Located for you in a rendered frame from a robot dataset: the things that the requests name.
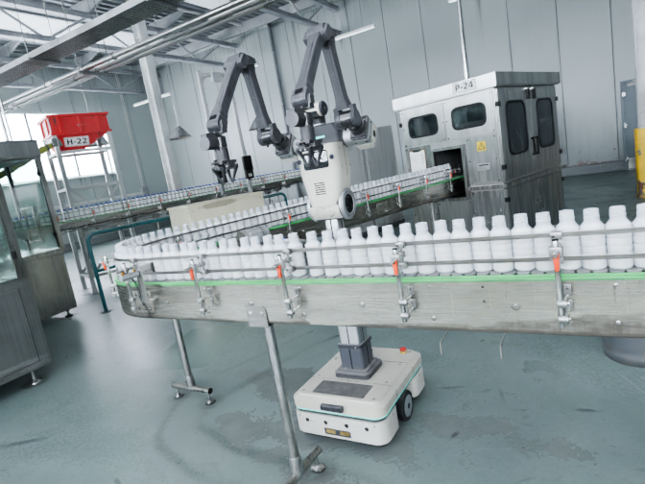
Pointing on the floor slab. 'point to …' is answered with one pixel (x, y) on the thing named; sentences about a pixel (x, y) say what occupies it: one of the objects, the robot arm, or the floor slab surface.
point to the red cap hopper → (52, 127)
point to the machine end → (489, 146)
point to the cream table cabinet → (185, 214)
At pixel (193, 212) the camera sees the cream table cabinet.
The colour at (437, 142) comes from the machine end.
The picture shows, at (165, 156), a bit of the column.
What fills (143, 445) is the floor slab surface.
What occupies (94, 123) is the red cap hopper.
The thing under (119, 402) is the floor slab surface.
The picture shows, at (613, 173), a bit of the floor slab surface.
